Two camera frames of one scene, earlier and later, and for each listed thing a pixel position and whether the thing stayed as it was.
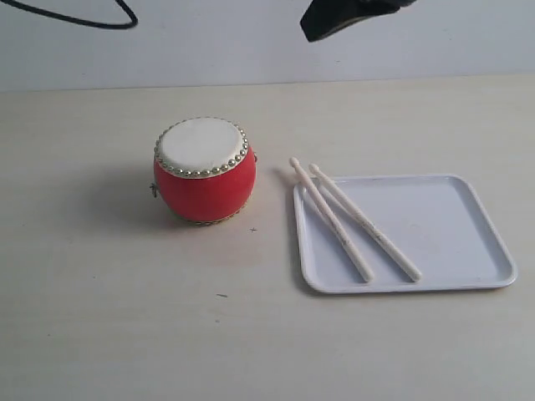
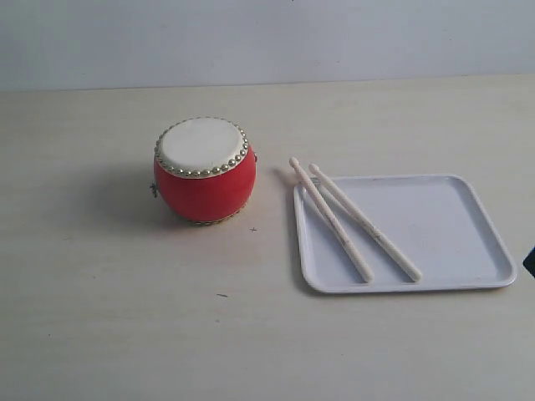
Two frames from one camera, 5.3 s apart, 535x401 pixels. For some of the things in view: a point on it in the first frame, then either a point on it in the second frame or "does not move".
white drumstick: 408,269 does not move
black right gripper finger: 323,16 → 529,261
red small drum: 204,170 does not move
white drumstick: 353,252 does not move
